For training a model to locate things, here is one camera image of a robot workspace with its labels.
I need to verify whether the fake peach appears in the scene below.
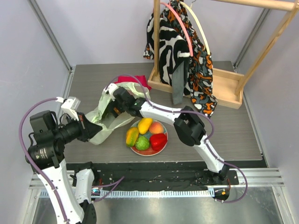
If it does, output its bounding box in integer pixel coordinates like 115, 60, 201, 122
149, 121, 164, 134

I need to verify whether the fake yellow fruit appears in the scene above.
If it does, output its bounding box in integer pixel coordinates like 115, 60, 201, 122
137, 118, 153, 135

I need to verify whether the fake orange green mango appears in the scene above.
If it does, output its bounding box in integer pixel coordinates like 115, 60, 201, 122
126, 127, 139, 147

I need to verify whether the pink hanger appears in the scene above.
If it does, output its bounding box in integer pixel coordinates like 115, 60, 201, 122
161, 2, 194, 57

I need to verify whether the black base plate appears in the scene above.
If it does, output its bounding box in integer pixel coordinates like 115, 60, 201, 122
65, 160, 267, 191

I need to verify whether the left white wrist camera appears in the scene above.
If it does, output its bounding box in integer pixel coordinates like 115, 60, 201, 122
56, 97, 81, 121

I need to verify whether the black white patterned garment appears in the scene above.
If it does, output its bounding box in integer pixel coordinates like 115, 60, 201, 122
143, 13, 192, 105

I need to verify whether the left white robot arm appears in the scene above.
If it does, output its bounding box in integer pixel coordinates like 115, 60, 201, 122
28, 111, 102, 224

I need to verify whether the red folded cloth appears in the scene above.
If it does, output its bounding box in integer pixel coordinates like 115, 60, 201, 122
114, 75, 152, 91

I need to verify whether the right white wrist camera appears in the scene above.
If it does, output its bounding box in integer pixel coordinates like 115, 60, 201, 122
104, 83, 119, 101

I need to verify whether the orange grey patterned garment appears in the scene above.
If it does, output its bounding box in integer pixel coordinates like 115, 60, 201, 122
170, 0, 217, 118

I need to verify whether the purple cable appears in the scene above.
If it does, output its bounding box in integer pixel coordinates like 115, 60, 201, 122
105, 74, 249, 204
18, 98, 126, 224

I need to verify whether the wooden clothes rack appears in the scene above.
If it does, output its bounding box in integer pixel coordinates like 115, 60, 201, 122
148, 0, 299, 109

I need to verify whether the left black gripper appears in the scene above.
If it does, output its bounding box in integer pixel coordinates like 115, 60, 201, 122
52, 110, 102, 143

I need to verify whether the fake green custard apple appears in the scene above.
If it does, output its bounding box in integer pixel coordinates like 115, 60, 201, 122
135, 136, 150, 151

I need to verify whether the cream hanger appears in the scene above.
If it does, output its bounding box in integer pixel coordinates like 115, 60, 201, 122
180, 1, 211, 55

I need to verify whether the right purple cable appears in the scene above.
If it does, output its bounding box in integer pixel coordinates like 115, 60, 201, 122
105, 74, 249, 204

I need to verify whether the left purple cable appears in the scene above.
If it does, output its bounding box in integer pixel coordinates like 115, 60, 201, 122
18, 98, 126, 224

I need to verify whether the fake red fruit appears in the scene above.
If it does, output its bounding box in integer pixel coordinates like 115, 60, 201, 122
149, 133, 167, 152

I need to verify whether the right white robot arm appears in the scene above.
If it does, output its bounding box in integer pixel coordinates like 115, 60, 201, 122
105, 84, 229, 184

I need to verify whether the red and teal plate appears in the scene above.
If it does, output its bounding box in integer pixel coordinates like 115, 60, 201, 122
129, 119, 168, 156

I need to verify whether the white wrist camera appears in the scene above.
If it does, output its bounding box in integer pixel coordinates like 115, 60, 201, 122
56, 97, 81, 121
104, 83, 119, 101

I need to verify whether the translucent plastic bag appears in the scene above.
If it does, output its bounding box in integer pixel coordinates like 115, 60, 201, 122
85, 82, 150, 145

